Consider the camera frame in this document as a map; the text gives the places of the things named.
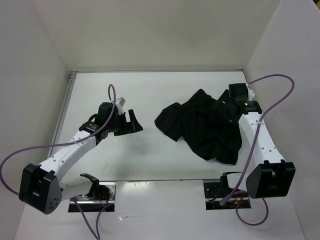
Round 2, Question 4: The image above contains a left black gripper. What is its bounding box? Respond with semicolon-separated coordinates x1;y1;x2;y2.
106;109;143;136

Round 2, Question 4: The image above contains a black pleated skirt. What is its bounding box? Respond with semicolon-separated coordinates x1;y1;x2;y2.
154;89;242;165

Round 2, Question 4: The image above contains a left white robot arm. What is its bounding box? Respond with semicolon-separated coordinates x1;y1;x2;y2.
18;98;143;215

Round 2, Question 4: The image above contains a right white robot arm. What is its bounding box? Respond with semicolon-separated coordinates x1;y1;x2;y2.
213;83;296;199

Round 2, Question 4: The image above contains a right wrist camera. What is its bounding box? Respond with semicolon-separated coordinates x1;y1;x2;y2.
246;83;256;101

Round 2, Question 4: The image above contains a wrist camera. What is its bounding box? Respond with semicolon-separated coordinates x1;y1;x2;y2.
246;83;256;101
115;97;126;115

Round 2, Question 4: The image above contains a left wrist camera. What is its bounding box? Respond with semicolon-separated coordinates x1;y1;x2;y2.
115;97;126;115

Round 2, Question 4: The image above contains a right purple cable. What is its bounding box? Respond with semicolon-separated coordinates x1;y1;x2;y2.
219;73;295;226

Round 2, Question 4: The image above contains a purple cable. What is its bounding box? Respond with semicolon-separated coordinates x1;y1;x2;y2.
219;73;295;226
0;84;116;240

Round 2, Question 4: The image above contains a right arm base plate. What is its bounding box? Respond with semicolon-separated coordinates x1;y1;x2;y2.
203;179;251;211

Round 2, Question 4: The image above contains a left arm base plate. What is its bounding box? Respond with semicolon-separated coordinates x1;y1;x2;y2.
74;181;117;213

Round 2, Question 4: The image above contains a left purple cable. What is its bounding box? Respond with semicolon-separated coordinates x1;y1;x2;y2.
0;84;116;240

